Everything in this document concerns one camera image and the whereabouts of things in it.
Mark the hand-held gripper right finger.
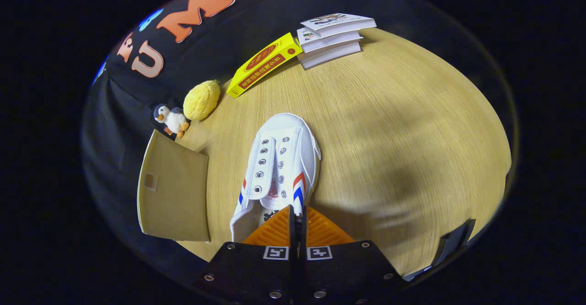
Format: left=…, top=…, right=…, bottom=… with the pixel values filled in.
left=301, top=206, right=408, bottom=305

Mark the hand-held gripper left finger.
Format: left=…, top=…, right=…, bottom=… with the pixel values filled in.
left=195, top=205, right=299, bottom=305

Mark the black backdrop cloth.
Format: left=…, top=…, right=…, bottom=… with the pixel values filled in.
left=81, top=0, right=520, bottom=269

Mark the yellow book with red circle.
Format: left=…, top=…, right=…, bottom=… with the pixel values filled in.
left=226, top=32, right=304, bottom=98

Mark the penguin plush toy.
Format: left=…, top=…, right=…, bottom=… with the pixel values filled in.
left=153, top=103, right=190, bottom=139

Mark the white canvas shoe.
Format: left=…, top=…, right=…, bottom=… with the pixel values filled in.
left=229, top=113, right=322, bottom=244

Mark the yellow round plush bun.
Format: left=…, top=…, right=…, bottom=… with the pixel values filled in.
left=183, top=80, right=221, bottom=121

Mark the white illustrated cover book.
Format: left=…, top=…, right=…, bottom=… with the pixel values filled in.
left=300, top=13, right=377, bottom=38

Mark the beige storage box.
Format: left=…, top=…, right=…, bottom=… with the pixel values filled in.
left=137, top=130, right=211, bottom=243

